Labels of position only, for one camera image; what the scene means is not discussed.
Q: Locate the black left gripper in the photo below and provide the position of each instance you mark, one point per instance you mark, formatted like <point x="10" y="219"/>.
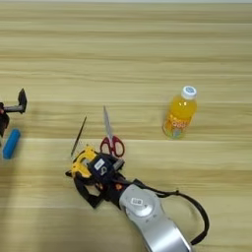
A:
<point x="5" y="114"/>

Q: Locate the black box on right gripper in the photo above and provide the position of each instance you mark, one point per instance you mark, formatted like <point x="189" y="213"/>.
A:
<point x="101" y="167"/>

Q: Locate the thin dark pencil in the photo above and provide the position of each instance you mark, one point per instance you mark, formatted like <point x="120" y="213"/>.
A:
<point x="78" y="136"/>

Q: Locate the blue marker pen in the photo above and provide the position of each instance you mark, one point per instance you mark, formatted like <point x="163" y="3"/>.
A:
<point x="11" y="144"/>

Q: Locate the orange juice bottle white cap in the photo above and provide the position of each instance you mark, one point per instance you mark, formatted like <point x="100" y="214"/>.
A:
<point x="180" y="113"/>

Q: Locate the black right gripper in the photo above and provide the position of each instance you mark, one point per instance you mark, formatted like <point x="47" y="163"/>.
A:
<point x="113" y="187"/>

